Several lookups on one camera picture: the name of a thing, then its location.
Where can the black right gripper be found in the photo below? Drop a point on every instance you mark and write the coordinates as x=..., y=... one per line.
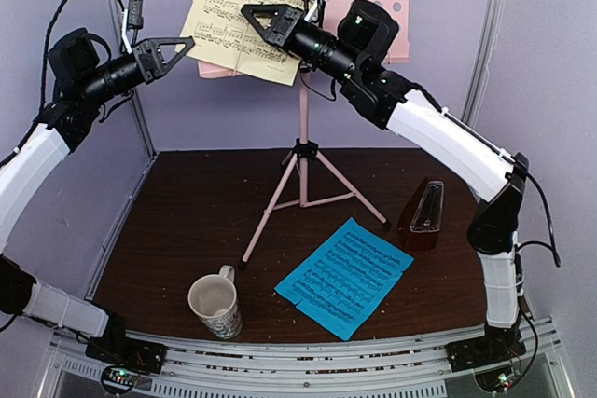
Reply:
x=284, y=30

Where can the clear plastic metronome cover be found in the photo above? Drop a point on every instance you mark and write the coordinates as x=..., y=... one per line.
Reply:
x=428, y=214

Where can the dark red wooden metronome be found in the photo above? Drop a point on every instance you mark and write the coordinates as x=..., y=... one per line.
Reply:
x=415, y=242

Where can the aluminium corner post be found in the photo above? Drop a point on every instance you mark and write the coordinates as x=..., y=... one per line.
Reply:
x=135, y=104
x=481, y=68

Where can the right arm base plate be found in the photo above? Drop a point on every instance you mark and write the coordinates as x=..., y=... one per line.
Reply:
x=481, y=351

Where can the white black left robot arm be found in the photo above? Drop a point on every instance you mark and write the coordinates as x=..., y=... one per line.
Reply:
x=83, y=84

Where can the white patterned ceramic mug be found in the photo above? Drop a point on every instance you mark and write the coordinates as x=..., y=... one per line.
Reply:
x=213, y=298

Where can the left aluminium corner post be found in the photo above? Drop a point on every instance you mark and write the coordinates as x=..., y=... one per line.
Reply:
x=135, y=104

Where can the right aluminium corner post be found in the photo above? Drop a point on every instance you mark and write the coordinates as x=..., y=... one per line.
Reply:
x=481, y=68

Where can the round circuit board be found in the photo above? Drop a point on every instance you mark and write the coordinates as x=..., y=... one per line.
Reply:
x=497, y=380
x=117, y=380

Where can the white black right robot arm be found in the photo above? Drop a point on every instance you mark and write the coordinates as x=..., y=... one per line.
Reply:
x=353, y=57

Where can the right round circuit board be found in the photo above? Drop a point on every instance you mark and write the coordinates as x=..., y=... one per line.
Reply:
x=497, y=380

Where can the left round circuit board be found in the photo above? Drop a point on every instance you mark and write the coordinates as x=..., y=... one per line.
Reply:
x=117, y=380

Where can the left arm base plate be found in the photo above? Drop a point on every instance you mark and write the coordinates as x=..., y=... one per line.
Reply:
x=137, y=355

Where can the blue sheet music page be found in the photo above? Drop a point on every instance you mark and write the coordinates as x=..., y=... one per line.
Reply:
x=345, y=279

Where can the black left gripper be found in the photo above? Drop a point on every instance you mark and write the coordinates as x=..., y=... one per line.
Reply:
x=153, y=57

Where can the pink music stand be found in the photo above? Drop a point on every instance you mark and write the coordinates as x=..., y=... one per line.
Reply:
x=297, y=158

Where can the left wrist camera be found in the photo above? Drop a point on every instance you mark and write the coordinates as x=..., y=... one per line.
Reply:
x=132, y=20

